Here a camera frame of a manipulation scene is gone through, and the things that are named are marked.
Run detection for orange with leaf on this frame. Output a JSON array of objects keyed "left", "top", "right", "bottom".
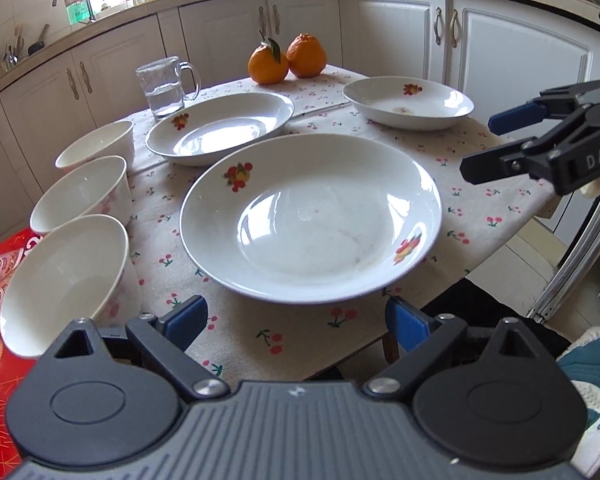
[{"left": 247, "top": 37, "right": 291, "bottom": 86}]

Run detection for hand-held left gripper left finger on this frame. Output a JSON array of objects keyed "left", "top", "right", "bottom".
[{"left": 55, "top": 296, "right": 230, "bottom": 402}]

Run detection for cherry-print tablecloth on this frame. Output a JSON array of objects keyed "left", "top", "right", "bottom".
[{"left": 122, "top": 62, "right": 566, "bottom": 382}]

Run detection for white teal garment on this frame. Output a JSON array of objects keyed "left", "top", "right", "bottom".
[{"left": 555, "top": 324, "right": 600, "bottom": 480}]

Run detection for metal faucet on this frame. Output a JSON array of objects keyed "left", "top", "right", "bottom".
[{"left": 52, "top": 0, "right": 97, "bottom": 23}]

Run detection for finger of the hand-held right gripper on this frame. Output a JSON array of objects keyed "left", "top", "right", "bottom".
[
  {"left": 460, "top": 136, "right": 543, "bottom": 185},
  {"left": 489, "top": 80, "right": 600, "bottom": 136}
]

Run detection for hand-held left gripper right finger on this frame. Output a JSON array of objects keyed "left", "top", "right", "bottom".
[{"left": 362, "top": 296, "right": 546, "bottom": 400}]

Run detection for aluminium frame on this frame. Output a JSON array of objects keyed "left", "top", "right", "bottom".
[{"left": 529, "top": 194, "right": 600, "bottom": 324}]

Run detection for clear glass mug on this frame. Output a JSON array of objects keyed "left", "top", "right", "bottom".
[{"left": 136, "top": 56, "right": 202, "bottom": 120}]

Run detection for kitchen utensils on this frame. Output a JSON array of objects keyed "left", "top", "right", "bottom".
[{"left": 0, "top": 24, "right": 50, "bottom": 70}]

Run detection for green cloth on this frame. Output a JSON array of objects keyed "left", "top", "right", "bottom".
[{"left": 65, "top": 0, "right": 93, "bottom": 26}]

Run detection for white kitchen cabinets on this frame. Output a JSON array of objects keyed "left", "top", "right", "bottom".
[{"left": 0, "top": 0, "right": 600, "bottom": 246}]

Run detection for white bowl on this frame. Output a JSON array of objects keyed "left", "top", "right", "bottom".
[
  {"left": 55, "top": 120, "right": 135, "bottom": 171},
  {"left": 0, "top": 214, "right": 132, "bottom": 359},
  {"left": 30, "top": 155, "right": 132, "bottom": 237}
]

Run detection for black trousers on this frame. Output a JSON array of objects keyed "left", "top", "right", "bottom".
[{"left": 420, "top": 279, "right": 572, "bottom": 367}]

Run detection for large white fruit-print plate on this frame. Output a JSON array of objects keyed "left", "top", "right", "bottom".
[{"left": 179, "top": 133, "right": 442, "bottom": 305}]

